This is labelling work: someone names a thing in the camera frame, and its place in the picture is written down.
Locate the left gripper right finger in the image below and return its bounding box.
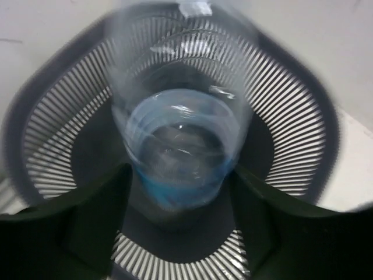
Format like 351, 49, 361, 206
231, 167, 372, 279

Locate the grey mesh waste bin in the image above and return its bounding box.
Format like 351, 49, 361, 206
3, 1, 339, 279

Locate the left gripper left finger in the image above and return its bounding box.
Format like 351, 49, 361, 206
1, 164, 132, 279

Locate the clear bottle purple label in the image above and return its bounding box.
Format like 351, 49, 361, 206
107, 1, 257, 211

